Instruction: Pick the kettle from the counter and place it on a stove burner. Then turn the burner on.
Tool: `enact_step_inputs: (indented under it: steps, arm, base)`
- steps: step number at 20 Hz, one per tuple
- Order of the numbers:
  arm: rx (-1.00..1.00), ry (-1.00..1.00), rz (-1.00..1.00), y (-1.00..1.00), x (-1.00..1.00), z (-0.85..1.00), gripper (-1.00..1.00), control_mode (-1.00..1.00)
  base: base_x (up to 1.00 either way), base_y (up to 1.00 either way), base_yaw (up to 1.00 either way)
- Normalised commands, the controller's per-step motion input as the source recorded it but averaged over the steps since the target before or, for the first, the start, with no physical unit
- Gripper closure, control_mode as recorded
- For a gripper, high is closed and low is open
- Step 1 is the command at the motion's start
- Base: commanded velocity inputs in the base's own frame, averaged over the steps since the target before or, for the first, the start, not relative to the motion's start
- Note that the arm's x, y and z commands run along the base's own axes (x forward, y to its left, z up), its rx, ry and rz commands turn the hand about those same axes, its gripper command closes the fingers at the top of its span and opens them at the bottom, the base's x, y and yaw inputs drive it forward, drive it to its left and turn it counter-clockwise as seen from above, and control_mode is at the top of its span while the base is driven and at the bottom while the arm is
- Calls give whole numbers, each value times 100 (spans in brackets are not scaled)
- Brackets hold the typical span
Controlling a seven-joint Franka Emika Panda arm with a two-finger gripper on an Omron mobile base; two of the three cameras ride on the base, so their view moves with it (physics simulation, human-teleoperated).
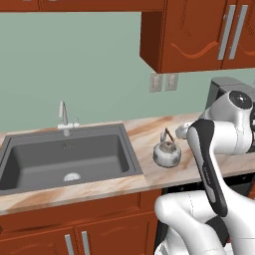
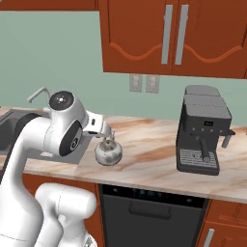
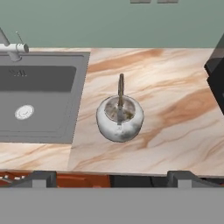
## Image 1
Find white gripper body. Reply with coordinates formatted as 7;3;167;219
174;122;194;140

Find grey metal kettle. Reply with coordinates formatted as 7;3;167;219
152;127;183;169

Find black under-counter appliance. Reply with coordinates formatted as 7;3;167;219
153;172;255;255

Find dark grey counter appliance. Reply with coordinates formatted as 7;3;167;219
205;76;255;111

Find silver tap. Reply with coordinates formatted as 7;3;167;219
57;100;81;137

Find dark grey sink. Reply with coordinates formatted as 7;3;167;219
0;123;144;197

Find red-brown base cupboard door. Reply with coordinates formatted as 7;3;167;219
74;212;159;255
0;226;76;255

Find red-brown drawer front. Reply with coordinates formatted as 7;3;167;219
0;192;142;234

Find grey wall socket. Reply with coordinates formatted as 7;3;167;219
148;73;164;94
164;73;180;93

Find wide red-brown wall cupboard door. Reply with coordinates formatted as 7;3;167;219
160;0;230;74

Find grey wall cupboard handle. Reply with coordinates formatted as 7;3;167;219
228;4;249;61
216;4;237;62

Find narrow red-brown wall cupboard door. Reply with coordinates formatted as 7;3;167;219
220;0;255;71

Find grey base cupboard handle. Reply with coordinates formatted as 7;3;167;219
64;233;75;255
81;230;92;255

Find red-brown wall cupboard run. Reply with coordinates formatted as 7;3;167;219
0;0;167;14

